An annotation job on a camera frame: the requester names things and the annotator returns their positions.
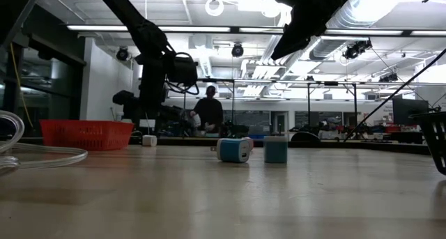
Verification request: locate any white ring lamp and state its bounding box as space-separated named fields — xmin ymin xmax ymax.
xmin=204 ymin=0 xmax=225 ymax=17

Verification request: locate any silver ventilation duct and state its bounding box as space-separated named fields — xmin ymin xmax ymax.
xmin=309 ymin=0 xmax=384 ymax=61

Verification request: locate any white USB wall charger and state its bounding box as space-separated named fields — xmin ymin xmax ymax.
xmin=141 ymin=134 xmax=158 ymax=148

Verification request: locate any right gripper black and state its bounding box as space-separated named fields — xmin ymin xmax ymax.
xmin=270 ymin=0 xmax=374 ymax=61

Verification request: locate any clear plastic cable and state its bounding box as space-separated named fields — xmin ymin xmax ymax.
xmin=0 ymin=110 xmax=89 ymax=170

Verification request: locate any black ceiling device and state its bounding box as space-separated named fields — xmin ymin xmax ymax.
xmin=342 ymin=39 xmax=373 ymax=61

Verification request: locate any teal and white charger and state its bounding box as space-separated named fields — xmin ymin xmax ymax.
xmin=263 ymin=134 xmax=289 ymax=164

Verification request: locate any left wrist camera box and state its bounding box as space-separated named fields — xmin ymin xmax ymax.
xmin=167 ymin=52 xmax=199 ymax=95

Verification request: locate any red plastic basket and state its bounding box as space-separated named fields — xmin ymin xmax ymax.
xmin=39 ymin=119 xmax=135 ymax=152

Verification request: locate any person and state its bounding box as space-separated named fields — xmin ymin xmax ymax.
xmin=190 ymin=85 xmax=224 ymax=135

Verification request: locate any blue and white charger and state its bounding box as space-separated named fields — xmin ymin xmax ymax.
xmin=210 ymin=137 xmax=252 ymax=164

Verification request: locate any long black cable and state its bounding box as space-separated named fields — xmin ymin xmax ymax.
xmin=343 ymin=47 xmax=446 ymax=143

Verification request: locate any yellow cable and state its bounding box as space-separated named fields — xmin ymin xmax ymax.
xmin=8 ymin=42 xmax=34 ymax=128

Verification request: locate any long ceiling light bar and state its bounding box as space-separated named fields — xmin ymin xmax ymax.
xmin=66 ymin=24 xmax=446 ymax=37

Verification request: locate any black computer monitor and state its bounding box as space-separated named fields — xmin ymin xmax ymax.
xmin=392 ymin=98 xmax=429 ymax=125

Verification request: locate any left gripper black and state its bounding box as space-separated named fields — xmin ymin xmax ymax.
xmin=111 ymin=56 xmax=168 ymax=127

